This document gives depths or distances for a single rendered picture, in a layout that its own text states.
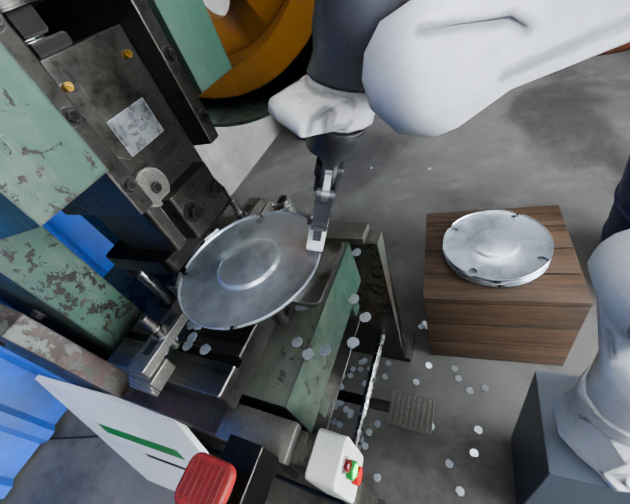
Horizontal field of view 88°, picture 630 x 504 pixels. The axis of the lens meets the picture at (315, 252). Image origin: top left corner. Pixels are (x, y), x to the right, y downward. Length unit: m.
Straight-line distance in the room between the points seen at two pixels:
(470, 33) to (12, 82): 0.39
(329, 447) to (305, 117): 0.47
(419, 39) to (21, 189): 0.37
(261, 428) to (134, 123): 0.50
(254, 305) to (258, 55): 0.50
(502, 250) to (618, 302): 0.61
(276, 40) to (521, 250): 0.84
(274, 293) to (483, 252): 0.70
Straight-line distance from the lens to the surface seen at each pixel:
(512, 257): 1.09
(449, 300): 1.02
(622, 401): 0.60
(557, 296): 1.06
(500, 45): 0.29
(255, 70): 0.80
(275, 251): 0.62
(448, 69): 0.28
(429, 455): 1.21
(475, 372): 1.30
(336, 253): 0.58
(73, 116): 0.45
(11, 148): 0.42
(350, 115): 0.40
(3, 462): 1.98
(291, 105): 0.39
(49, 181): 0.43
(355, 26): 0.37
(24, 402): 1.91
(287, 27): 0.73
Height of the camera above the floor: 1.18
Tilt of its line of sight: 42 degrees down
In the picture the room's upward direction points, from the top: 23 degrees counter-clockwise
